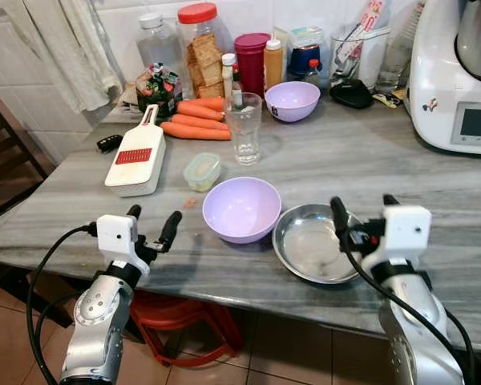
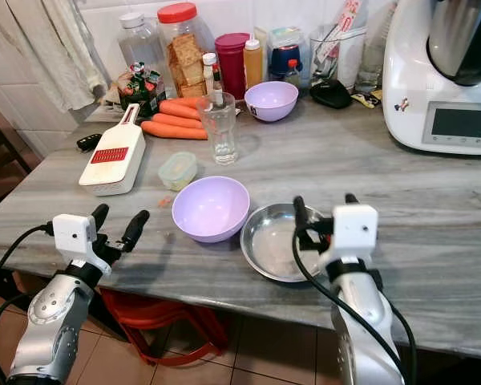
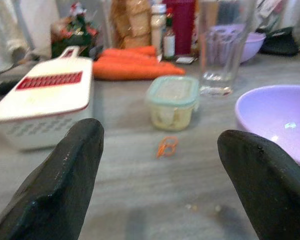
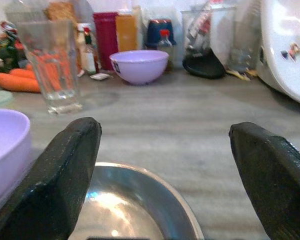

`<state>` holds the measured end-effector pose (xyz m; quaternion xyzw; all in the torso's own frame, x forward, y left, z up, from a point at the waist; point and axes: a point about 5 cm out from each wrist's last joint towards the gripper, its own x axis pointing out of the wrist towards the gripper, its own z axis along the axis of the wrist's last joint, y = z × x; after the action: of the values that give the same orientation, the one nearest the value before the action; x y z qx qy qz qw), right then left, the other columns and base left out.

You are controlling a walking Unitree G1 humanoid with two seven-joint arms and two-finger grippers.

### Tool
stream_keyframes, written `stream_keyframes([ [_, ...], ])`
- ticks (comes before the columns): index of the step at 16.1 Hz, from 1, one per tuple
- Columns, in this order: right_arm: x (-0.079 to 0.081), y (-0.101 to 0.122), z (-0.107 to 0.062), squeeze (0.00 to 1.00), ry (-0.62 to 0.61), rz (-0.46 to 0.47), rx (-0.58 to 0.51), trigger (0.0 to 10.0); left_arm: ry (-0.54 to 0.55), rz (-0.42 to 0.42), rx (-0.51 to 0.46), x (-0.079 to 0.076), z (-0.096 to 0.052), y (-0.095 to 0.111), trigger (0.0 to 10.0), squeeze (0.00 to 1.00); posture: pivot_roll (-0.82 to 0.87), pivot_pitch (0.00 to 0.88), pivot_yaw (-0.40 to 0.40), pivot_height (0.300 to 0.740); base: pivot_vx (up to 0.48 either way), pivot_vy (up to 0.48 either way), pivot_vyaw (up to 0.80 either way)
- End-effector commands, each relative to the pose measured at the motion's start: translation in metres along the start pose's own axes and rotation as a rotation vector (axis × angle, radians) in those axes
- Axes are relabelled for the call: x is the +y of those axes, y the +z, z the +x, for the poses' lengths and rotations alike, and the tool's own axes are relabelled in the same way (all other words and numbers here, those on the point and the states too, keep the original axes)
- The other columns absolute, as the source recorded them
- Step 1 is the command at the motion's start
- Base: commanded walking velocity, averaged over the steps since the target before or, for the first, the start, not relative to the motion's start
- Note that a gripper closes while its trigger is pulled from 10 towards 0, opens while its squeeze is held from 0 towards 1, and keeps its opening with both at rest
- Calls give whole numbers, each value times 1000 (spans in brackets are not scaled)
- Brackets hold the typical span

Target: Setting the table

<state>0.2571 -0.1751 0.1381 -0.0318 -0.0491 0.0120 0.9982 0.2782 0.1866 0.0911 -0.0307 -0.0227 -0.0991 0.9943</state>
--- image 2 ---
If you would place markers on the clear plastic utensil holder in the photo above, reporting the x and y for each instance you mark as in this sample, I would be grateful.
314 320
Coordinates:
351 60

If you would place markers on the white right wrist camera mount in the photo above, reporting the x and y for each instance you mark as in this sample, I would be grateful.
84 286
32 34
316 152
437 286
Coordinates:
354 228

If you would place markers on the colourful snack bag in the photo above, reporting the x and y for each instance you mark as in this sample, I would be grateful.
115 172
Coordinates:
139 88

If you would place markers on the small yellow black packet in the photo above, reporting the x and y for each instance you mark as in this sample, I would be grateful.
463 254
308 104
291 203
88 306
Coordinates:
365 98

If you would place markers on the small purple plastic bowl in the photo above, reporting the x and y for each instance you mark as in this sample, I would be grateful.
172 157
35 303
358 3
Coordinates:
271 101

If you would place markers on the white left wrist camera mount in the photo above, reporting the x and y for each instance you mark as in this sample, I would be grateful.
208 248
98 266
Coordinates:
72 234

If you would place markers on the orange bottle white cap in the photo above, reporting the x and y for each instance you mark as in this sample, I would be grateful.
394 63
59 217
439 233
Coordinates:
252 64

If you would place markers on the black key fob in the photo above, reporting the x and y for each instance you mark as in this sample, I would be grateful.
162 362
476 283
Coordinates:
88 143

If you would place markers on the cracker jar red lid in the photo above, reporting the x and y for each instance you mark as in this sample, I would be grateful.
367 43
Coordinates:
184 56

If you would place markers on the orange carrot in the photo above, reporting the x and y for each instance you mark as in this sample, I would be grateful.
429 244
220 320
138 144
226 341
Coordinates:
180 109
175 119
172 131

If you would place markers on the clear glass tumbler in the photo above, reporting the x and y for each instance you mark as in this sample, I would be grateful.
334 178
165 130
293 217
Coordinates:
218 132

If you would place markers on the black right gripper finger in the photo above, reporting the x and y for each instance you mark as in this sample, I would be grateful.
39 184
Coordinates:
351 198
300 212

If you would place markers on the small sauce bottle white cap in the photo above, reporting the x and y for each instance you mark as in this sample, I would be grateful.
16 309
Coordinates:
209 74

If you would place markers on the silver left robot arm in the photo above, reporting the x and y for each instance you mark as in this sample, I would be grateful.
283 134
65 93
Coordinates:
52 321

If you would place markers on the dark wooden chair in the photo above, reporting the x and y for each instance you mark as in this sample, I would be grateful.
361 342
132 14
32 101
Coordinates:
2 152

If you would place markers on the red white chopstick pack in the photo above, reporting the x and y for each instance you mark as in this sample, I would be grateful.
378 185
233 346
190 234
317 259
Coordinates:
343 26

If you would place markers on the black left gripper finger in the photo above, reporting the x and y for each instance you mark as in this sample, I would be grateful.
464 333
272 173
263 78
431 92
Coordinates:
100 216
135 229

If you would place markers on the stainless steel plate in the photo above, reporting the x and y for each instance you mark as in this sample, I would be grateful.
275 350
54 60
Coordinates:
272 245

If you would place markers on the white mandoline slicer red blade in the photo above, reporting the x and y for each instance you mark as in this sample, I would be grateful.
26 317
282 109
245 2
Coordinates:
112 160

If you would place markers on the white kitchen cooking machine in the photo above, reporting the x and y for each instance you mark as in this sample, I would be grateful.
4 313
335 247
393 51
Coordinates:
417 88

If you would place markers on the white hanging cloth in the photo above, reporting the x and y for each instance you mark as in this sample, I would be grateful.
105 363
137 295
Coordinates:
60 48

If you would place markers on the large purple plastic bowl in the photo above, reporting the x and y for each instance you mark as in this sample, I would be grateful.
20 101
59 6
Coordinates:
210 210

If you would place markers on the tall clear plastic bottle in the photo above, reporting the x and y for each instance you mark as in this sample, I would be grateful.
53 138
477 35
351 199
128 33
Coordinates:
373 52

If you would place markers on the clear plastic jar white lid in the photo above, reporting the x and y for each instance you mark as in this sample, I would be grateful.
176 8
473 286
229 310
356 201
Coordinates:
138 42

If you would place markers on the small bottle red cap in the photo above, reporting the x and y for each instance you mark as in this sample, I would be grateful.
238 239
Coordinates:
292 74

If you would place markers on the blue jar clear lid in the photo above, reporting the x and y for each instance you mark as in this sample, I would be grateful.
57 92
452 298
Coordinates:
285 50

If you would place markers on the red plastic stool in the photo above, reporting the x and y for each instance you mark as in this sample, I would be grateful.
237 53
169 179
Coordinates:
152 313

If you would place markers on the small green-lidded plastic container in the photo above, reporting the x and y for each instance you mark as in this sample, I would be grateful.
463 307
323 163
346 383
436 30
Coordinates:
177 171

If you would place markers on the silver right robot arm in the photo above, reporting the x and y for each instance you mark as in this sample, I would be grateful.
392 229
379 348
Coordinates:
361 329

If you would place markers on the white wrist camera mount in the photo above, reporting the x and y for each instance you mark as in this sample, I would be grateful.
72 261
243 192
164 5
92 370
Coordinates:
354 228
72 234

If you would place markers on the maroon plastic canister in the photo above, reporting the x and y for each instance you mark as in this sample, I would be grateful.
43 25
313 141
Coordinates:
231 66

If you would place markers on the black rounded gadget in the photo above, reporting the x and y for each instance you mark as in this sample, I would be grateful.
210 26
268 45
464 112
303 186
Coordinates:
330 95

